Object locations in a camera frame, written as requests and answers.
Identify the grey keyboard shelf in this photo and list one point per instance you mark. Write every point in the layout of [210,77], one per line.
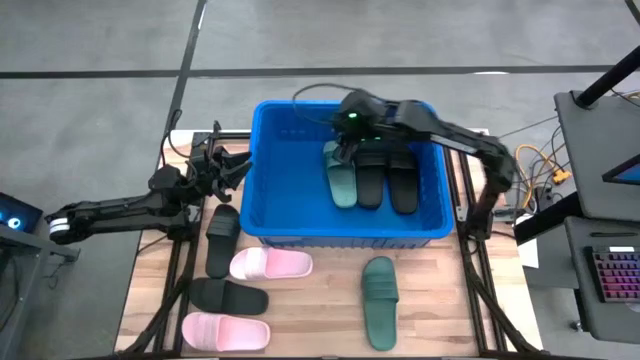
[580,280]

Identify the dark screen with blue glow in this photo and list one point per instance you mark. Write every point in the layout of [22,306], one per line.
[627,172]

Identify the backlit keyboard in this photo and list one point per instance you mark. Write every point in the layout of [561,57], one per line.
[620,275]

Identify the black desk beam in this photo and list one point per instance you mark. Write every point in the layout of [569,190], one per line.
[540,222]

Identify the blue plastic bin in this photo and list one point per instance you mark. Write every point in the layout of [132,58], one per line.
[290,200]

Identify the black device with blue light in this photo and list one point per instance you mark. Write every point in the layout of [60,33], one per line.
[20,215]

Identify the grey metal stand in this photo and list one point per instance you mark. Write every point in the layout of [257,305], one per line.
[30,245]

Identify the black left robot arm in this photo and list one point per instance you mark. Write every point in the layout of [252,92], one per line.
[115,210]

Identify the pink slide sandal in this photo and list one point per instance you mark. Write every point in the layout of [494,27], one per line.
[230,334]
[280,263]

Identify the black round pole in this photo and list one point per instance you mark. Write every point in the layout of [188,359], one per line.
[605,80]

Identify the green slide sandal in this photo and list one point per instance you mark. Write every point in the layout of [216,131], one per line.
[380,320]
[342,187]

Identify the white paper sheet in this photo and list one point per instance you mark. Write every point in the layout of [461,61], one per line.
[527,255]

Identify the grey desk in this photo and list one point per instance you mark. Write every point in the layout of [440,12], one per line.
[590,150]

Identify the black aluminium frame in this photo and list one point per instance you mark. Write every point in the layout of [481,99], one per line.
[477,280]
[230,135]

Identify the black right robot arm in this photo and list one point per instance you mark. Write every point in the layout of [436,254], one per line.
[450,132]

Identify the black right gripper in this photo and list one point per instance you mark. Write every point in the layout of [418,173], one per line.
[350,139]

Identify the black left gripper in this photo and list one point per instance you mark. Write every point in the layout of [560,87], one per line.
[205,172]

